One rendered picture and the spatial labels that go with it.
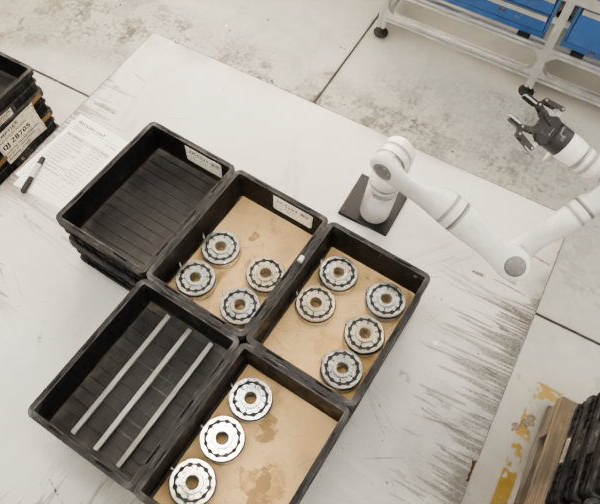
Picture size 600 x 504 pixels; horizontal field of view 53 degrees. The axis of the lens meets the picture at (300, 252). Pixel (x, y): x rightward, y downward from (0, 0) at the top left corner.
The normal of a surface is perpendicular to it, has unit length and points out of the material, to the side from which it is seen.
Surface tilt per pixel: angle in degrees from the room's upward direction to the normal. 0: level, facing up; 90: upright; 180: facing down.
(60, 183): 0
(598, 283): 0
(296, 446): 0
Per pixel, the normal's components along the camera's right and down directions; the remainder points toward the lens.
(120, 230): 0.04, -0.48
